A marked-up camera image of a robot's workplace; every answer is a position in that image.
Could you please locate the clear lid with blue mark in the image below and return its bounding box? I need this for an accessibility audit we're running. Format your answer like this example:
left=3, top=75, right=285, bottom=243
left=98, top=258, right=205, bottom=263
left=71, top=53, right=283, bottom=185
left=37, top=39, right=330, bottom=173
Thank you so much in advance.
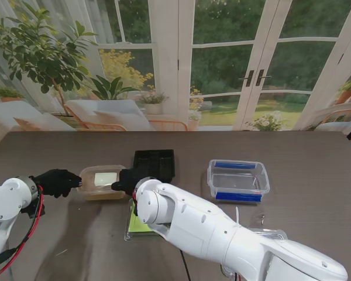
left=221, top=227, right=289, bottom=277

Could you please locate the black plastic tray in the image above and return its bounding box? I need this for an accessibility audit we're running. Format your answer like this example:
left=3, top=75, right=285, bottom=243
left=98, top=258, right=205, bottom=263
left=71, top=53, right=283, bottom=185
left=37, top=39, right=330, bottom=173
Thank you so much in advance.
left=133, top=149, right=176, bottom=185

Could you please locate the thin black cable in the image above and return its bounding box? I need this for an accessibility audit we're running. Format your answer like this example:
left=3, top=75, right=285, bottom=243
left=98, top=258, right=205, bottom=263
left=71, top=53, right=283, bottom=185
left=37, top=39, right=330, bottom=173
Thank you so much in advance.
left=180, top=248, right=191, bottom=281

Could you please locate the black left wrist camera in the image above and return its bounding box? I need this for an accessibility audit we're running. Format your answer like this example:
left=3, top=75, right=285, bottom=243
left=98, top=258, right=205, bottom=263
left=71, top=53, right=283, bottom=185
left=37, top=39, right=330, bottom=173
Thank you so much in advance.
left=20, top=203, right=46, bottom=220

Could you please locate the brown kraft paper container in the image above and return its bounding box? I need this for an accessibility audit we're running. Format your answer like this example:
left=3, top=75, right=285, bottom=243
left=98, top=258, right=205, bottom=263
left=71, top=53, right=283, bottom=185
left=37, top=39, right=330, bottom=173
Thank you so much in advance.
left=77, top=165, right=128, bottom=201

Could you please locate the clear container with blue clips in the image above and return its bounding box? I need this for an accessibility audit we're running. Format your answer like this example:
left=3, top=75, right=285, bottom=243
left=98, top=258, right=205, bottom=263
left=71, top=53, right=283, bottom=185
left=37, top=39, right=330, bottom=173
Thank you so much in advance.
left=207, top=159, right=271, bottom=204

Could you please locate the clear lid with white label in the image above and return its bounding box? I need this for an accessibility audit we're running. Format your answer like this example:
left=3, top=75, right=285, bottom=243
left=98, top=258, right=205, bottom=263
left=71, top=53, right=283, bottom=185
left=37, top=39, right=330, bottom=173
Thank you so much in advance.
left=77, top=165, right=128, bottom=196

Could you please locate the clear lid with green sheet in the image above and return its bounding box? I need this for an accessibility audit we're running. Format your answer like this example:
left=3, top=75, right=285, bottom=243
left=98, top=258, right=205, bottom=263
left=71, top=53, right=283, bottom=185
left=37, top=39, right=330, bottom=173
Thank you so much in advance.
left=123, top=197, right=164, bottom=241

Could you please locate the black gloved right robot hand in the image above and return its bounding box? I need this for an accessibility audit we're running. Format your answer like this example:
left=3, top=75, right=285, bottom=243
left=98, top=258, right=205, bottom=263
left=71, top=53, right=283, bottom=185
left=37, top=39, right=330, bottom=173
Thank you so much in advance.
left=111, top=168, right=159, bottom=197

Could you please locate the red left arm cable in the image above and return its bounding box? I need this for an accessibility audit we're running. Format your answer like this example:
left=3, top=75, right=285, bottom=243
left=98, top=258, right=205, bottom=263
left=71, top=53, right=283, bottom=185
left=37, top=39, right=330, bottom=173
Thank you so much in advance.
left=0, top=187, right=45, bottom=279

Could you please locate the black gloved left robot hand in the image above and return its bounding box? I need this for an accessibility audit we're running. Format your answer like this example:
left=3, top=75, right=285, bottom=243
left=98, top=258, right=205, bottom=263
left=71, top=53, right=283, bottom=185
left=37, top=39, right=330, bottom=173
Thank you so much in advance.
left=34, top=169, right=83, bottom=198

